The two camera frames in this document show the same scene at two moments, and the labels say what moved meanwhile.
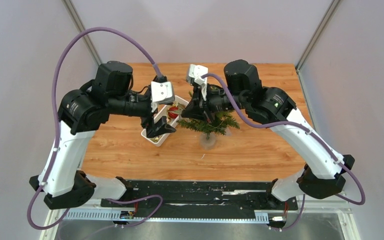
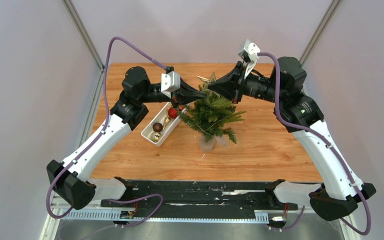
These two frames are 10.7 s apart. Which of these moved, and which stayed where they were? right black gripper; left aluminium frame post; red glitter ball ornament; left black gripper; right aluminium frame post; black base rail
Moved: right black gripper; left black gripper
Stayed: left aluminium frame post; right aluminium frame post; black base rail; red glitter ball ornament
